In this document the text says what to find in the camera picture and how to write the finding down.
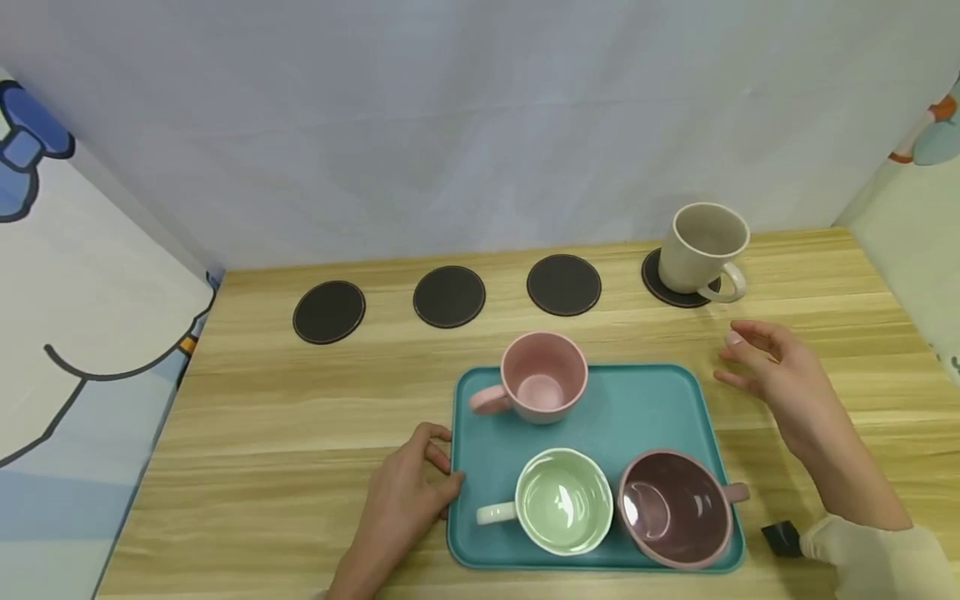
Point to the person's left hand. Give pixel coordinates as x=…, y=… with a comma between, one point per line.
x=405, y=492

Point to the person's right hand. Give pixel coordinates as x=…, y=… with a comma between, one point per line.
x=795, y=392

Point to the person's left index finger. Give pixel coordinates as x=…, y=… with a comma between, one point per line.
x=433, y=431

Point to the person's right thumb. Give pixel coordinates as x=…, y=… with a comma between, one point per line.
x=736, y=383

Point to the person's left thumb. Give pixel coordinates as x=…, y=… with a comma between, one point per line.
x=448, y=487

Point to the person's left fingers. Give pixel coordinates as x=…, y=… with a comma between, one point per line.
x=439, y=456

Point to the person's right fingers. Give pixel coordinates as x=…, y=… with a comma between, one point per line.
x=750, y=337

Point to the teal rectangular tray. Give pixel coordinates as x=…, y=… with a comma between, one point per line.
x=637, y=408

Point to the person's left forearm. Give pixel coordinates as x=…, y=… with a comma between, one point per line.
x=371, y=567

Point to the person's right forearm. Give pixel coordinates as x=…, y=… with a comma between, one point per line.
x=862, y=492

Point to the beige mug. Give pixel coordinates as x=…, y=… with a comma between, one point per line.
x=697, y=250

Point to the dark round coaster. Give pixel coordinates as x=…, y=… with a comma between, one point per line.
x=658, y=287
x=563, y=285
x=328, y=312
x=448, y=297

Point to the green mug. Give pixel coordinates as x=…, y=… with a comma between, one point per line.
x=562, y=504

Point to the pink mug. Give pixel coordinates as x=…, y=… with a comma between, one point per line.
x=544, y=379

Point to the mauve mug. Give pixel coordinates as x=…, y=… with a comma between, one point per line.
x=675, y=512

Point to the black wrist band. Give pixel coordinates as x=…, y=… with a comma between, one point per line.
x=782, y=538

